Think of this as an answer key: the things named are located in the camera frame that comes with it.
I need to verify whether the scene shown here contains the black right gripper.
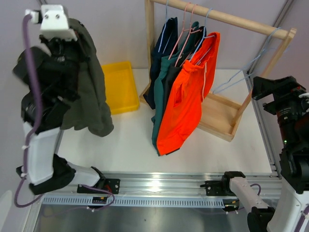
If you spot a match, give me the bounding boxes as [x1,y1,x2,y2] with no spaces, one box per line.
[252,74,309,147]

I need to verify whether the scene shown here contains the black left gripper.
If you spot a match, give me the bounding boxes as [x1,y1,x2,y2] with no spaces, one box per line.
[42,25,93,95]

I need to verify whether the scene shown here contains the olive green shorts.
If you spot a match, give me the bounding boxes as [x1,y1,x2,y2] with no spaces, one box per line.
[61,18,114,137]

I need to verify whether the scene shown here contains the orange mesh shorts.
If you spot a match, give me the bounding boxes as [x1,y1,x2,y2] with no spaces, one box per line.
[156,32,221,156]

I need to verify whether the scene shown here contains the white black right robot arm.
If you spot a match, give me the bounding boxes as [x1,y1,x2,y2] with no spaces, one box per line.
[202,76,309,232]

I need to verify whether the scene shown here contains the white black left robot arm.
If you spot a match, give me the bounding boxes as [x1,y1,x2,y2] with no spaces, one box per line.
[13,38,117,196]

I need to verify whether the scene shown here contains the black shorts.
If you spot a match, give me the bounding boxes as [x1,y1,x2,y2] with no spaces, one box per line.
[163,26,207,157]

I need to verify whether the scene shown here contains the pink hanger right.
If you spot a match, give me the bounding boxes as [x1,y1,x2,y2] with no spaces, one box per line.
[174,4,199,67]

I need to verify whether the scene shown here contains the pink hanger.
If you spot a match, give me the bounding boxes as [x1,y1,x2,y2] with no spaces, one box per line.
[174,4,199,67]
[168,2,191,60]

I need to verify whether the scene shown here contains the pink hanger left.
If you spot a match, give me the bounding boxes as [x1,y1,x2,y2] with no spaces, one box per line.
[168,2,191,60]

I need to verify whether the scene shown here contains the teal green shorts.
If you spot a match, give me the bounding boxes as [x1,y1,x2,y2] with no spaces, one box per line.
[151,21,200,157]

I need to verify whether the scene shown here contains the navy blue shorts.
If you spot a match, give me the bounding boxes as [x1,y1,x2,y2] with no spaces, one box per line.
[143,16,179,110]

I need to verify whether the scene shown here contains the wooden clothes rack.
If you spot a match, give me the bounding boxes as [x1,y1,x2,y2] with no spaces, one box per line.
[144,0,297,142]

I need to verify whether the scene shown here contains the yellow plastic tray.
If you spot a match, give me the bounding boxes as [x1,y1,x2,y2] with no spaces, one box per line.
[101,61,140,115]

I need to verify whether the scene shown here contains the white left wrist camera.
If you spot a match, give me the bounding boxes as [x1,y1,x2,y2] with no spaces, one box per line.
[25,4,78,42]

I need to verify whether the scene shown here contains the slotted grey cable duct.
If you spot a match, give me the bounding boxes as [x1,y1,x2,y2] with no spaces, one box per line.
[42,195,225,208]

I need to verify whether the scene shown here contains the aluminium mounting rail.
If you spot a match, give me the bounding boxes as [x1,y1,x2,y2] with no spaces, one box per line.
[46,172,281,199]

